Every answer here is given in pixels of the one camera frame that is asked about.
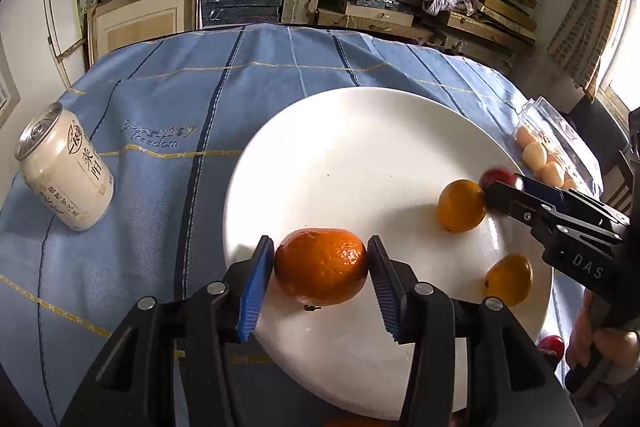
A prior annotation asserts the large orange mandarin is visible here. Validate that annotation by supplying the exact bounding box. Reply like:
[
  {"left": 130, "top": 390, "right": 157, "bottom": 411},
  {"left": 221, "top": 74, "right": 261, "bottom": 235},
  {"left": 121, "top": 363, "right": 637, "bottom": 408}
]
[{"left": 274, "top": 228, "right": 369, "bottom": 308}]

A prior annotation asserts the pile of tan round fruits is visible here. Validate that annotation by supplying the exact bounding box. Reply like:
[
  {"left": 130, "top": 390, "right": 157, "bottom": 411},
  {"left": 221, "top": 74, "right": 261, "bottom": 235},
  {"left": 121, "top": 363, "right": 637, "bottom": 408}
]
[{"left": 515, "top": 126, "right": 581, "bottom": 192}]

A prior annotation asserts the cardboard box frame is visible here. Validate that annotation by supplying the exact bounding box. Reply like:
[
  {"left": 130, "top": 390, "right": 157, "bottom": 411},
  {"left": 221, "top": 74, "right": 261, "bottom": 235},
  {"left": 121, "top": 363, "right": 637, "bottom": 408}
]
[{"left": 87, "top": 0, "right": 203, "bottom": 65}]

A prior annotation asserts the person's right hand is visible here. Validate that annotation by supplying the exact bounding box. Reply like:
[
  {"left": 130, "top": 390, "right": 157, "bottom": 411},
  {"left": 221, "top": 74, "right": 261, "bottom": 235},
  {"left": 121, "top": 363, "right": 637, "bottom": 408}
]
[{"left": 565, "top": 302, "right": 640, "bottom": 368}]

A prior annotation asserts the cream beverage can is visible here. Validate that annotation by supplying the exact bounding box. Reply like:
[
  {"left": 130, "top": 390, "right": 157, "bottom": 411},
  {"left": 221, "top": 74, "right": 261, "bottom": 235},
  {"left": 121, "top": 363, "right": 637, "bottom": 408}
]
[{"left": 14, "top": 102, "right": 115, "bottom": 233}]

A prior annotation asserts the white door panel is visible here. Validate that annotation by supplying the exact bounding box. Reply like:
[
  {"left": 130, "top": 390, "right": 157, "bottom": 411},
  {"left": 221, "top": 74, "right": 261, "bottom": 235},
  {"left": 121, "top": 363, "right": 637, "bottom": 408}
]
[{"left": 42, "top": 0, "right": 88, "bottom": 88}]

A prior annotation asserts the dark chair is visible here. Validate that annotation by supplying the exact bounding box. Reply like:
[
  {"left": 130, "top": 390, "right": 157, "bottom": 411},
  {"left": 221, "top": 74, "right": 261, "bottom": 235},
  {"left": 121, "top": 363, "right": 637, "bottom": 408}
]
[{"left": 567, "top": 94, "right": 632, "bottom": 210}]

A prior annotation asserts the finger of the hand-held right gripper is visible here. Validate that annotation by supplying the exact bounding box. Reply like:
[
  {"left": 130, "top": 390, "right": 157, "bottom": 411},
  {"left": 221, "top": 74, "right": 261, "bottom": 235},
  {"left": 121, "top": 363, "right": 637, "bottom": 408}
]
[
  {"left": 484, "top": 181, "right": 556, "bottom": 233},
  {"left": 515, "top": 174, "right": 628, "bottom": 229}
]

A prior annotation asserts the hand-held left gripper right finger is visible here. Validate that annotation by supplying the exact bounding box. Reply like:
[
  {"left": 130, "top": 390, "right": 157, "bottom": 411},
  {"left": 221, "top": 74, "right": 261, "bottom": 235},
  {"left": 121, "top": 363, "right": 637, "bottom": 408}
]
[{"left": 366, "top": 234, "right": 583, "bottom": 427}]

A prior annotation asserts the white framed window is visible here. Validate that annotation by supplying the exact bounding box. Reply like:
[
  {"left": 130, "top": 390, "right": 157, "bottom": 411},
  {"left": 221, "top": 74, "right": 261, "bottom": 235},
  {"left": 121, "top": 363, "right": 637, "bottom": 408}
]
[
  {"left": 0, "top": 34, "right": 22, "bottom": 130},
  {"left": 597, "top": 0, "right": 640, "bottom": 108}
]

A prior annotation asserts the small yellow-orange citrus fruit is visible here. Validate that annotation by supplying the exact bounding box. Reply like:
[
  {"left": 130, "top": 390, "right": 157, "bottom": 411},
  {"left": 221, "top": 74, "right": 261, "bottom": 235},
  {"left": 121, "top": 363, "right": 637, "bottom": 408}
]
[
  {"left": 437, "top": 179, "right": 488, "bottom": 234},
  {"left": 482, "top": 253, "right": 534, "bottom": 308}
]

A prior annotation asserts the white round plate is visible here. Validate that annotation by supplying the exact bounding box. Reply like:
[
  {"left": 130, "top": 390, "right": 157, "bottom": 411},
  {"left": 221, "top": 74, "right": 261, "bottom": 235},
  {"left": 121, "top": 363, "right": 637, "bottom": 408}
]
[{"left": 222, "top": 87, "right": 555, "bottom": 423}]

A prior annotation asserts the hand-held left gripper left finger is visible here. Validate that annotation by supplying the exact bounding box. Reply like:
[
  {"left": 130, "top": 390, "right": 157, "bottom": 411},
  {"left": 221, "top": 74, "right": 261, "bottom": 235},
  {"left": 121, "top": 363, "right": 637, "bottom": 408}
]
[{"left": 60, "top": 234, "right": 276, "bottom": 427}]

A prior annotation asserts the red cherry tomato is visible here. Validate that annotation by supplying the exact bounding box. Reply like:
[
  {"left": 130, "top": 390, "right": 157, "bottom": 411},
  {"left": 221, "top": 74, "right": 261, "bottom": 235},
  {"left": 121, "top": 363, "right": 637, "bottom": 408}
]
[
  {"left": 479, "top": 167, "right": 518, "bottom": 195},
  {"left": 537, "top": 335, "right": 566, "bottom": 358}
]

